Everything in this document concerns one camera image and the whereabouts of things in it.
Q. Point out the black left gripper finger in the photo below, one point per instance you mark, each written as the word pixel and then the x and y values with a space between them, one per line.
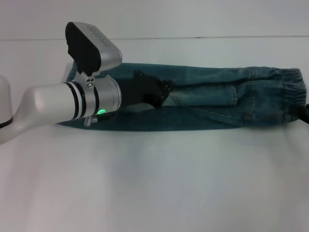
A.
pixel 159 100
pixel 164 88

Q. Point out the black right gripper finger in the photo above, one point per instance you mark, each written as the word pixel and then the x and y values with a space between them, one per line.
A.
pixel 306 113

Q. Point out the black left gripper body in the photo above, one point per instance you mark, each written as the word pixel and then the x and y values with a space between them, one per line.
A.
pixel 137 91

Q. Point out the blue denim shorts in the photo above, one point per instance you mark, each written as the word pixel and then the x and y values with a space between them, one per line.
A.
pixel 205 108

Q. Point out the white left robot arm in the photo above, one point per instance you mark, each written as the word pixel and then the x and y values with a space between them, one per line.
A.
pixel 48 101

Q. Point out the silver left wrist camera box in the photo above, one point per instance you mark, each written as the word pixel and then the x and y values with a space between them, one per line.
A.
pixel 103 50

